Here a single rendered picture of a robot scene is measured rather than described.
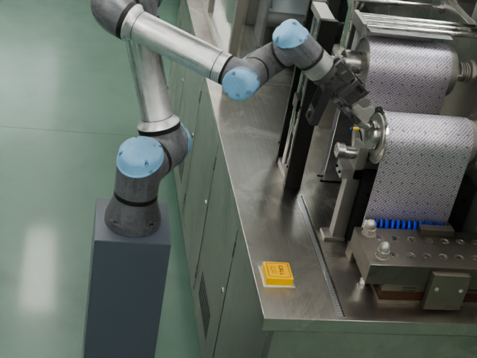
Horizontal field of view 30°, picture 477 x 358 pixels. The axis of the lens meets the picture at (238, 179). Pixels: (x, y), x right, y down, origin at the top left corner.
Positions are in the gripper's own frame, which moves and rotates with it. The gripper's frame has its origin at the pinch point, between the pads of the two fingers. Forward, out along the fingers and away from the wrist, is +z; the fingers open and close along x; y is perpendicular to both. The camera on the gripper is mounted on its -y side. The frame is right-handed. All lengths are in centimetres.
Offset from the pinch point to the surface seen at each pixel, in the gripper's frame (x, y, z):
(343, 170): 0.3, -11.8, 7.5
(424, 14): 66, 29, 24
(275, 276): -19.4, -39.5, 6.6
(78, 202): 145, -139, 32
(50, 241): 115, -146, 23
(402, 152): -7.0, 3.7, 9.0
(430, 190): -7.0, 2.3, 24.4
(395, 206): -7.0, -7.2, 21.6
